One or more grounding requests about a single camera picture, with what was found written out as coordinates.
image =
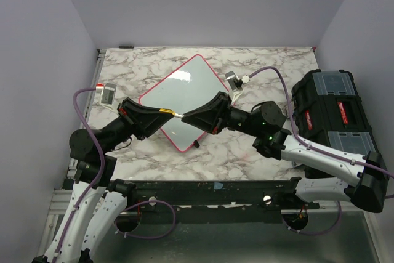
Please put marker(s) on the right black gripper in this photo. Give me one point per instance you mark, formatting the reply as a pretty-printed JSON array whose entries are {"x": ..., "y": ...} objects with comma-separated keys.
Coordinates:
[{"x": 212, "y": 117}]

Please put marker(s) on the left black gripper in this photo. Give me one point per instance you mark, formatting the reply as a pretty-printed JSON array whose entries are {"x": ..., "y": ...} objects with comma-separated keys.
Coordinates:
[{"x": 148, "y": 119}]

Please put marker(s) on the white yellow whiteboard marker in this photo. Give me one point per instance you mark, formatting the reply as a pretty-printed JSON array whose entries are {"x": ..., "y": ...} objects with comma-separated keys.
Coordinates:
[{"x": 174, "y": 114}]

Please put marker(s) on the pink framed whiteboard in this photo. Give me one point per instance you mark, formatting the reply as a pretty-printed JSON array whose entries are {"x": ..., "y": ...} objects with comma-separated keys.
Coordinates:
[{"x": 189, "y": 86}]

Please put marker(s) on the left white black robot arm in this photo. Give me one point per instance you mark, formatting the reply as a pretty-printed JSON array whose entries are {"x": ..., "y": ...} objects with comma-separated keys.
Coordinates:
[{"x": 89, "y": 167}]

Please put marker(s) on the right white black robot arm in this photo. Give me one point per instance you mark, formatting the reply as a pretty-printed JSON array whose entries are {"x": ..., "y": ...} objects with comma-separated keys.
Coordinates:
[{"x": 359, "y": 179}]

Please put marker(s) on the black plastic toolbox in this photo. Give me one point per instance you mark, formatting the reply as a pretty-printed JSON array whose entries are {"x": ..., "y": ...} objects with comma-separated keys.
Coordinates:
[{"x": 328, "y": 110}]

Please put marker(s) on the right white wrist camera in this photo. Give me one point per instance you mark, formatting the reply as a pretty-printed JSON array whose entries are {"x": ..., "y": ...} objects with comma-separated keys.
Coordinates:
[{"x": 236, "y": 85}]

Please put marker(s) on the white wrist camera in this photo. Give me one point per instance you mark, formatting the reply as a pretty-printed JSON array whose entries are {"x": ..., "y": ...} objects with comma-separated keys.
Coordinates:
[
  {"x": 107, "y": 93},
  {"x": 236, "y": 85}
]

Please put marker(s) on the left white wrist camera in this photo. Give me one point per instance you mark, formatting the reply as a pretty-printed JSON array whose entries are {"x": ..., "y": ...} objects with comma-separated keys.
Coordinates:
[{"x": 107, "y": 93}]

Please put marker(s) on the black base frame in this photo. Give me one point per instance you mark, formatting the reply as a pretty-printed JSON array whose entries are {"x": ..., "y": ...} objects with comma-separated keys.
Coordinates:
[{"x": 199, "y": 202}]

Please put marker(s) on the aluminium rail frame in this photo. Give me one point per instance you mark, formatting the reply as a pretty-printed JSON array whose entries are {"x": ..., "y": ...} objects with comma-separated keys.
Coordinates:
[{"x": 83, "y": 115}]

